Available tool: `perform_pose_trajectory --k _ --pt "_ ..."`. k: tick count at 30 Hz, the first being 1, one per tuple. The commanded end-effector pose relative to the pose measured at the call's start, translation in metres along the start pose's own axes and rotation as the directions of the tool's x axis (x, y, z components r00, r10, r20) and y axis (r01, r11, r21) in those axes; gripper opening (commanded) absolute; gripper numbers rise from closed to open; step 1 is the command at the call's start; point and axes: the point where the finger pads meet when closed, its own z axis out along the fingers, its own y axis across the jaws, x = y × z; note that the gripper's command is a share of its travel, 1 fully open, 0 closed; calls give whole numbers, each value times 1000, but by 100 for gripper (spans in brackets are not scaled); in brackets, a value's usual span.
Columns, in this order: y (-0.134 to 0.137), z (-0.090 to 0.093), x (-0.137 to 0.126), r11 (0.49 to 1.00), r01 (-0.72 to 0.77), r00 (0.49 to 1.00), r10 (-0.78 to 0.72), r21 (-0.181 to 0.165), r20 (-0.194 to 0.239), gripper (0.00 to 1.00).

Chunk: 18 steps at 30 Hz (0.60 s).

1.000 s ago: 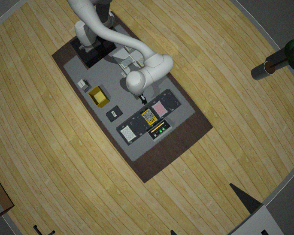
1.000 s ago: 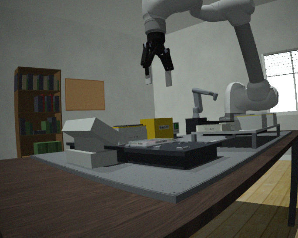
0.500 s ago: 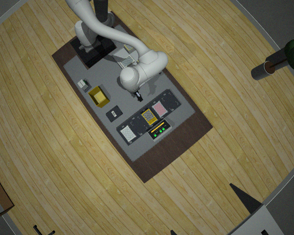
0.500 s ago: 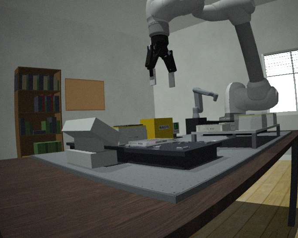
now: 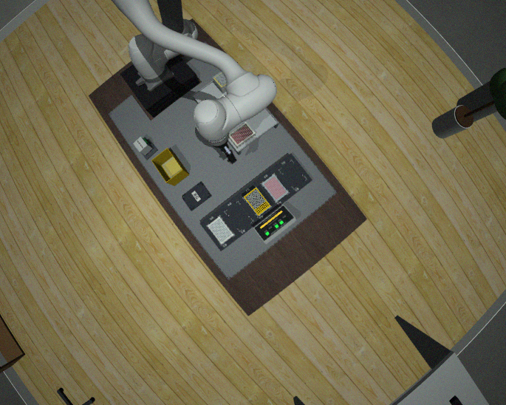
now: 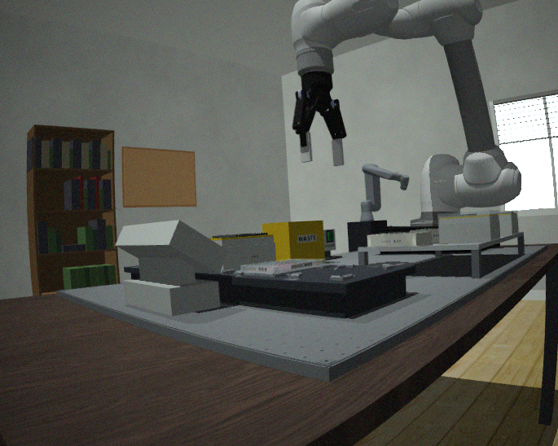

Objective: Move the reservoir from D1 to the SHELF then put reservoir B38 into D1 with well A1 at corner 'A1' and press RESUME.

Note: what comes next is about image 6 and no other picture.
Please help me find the white multi-trough reservoir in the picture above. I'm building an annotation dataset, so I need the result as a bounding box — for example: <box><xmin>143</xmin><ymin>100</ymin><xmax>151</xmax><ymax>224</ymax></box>
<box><xmin>410</xmin><ymin>229</ymin><xmax>439</xmax><ymax>242</ymax></box>

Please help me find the yellow waste bin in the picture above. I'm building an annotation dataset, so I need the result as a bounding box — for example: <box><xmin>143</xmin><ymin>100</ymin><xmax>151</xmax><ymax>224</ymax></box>
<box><xmin>262</xmin><ymin>221</ymin><xmax>325</xmax><ymax>260</ymax></box>

